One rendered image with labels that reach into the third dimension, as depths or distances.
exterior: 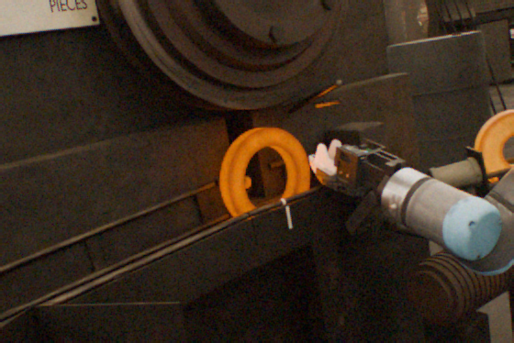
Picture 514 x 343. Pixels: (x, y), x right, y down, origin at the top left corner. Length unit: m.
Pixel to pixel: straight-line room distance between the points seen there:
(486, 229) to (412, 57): 2.79
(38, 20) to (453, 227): 0.70
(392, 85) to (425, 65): 2.28
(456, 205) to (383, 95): 0.49
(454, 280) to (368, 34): 0.58
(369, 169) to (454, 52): 2.68
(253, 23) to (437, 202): 0.38
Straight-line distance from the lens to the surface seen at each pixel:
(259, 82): 1.00
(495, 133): 1.24
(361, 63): 1.40
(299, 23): 0.97
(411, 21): 5.28
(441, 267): 1.19
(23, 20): 1.00
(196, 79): 0.95
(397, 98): 1.40
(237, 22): 0.90
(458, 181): 1.22
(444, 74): 3.67
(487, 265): 1.05
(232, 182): 1.02
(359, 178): 1.05
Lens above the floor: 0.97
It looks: 11 degrees down
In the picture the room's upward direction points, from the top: 10 degrees counter-clockwise
